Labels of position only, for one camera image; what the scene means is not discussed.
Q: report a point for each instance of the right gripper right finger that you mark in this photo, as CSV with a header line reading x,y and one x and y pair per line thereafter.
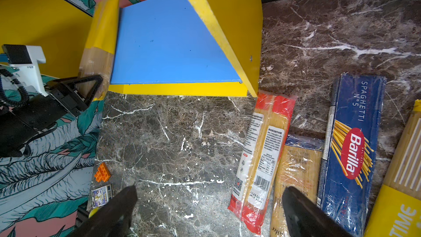
x,y
305,219

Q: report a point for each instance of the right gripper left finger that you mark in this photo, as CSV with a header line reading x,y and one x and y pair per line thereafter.
x,y
112,220

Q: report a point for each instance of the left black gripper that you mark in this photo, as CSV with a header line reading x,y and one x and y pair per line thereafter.
x,y
69,95

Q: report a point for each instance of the blue yellow crest spaghetti bag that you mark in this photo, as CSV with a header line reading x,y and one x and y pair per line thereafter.
x,y
299,167

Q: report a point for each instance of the red-ended labelled spaghetti bag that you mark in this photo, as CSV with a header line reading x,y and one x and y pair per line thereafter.
x,y
265,140

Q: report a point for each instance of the blue Barilla spaghetti box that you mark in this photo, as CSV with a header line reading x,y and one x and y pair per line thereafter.
x,y
349,156

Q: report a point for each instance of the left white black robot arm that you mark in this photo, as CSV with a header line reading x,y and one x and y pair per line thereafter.
x,y
15,135

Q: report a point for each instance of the yellow shelf pink blue boards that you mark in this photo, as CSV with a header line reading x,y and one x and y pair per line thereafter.
x,y
164,47

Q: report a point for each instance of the yellow green egg toy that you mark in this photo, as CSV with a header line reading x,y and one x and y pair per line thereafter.
x,y
93,212

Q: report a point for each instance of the small colourful card box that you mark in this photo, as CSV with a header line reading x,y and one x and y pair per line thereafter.
x,y
101,196

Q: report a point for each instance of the orange toy brick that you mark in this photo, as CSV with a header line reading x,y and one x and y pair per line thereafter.
x,y
102,174

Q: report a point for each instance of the yellow Pastatime spaghetti bag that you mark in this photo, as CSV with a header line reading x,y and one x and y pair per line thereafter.
x,y
397,210

